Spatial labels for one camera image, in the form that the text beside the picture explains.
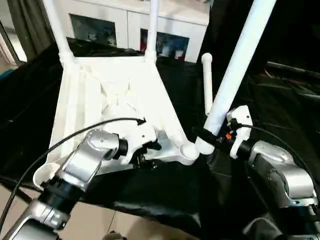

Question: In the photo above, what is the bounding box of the white plastic table leg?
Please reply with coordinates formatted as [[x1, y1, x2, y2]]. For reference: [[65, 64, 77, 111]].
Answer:
[[194, 0, 278, 156], [41, 0, 74, 64], [200, 52, 214, 117], [144, 0, 161, 63]]

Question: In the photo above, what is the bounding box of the white plastic table top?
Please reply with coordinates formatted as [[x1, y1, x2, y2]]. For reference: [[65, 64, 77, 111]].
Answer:
[[32, 51, 201, 191]]

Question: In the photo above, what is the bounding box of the black work mat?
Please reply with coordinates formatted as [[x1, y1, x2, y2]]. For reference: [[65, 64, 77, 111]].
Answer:
[[0, 36, 320, 240]]

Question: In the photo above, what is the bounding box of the dark long rod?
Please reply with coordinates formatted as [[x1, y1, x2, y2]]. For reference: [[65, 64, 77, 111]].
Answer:
[[265, 60, 320, 79]]

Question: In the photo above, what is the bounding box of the white glass door cabinet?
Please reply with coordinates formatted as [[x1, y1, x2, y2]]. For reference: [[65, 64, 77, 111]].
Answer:
[[47, 0, 210, 64]]

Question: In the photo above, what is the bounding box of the beige curtain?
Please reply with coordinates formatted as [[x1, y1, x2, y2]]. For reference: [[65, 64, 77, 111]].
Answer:
[[7, 0, 57, 61]]

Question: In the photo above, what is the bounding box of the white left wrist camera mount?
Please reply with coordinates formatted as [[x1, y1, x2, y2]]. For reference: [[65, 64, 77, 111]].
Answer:
[[101, 121, 159, 166]]

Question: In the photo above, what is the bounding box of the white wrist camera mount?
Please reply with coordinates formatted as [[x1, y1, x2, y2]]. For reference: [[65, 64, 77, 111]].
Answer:
[[101, 121, 159, 166], [225, 104, 254, 160]]

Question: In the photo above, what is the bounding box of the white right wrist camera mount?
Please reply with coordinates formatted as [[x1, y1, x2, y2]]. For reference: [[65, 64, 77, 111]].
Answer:
[[225, 104, 254, 160]]

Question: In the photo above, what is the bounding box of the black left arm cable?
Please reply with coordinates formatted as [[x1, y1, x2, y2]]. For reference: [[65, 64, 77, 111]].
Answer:
[[0, 116, 148, 227]]

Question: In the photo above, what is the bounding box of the black metal table frame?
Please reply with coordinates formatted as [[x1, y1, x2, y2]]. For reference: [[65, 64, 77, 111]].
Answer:
[[0, 174, 44, 204]]

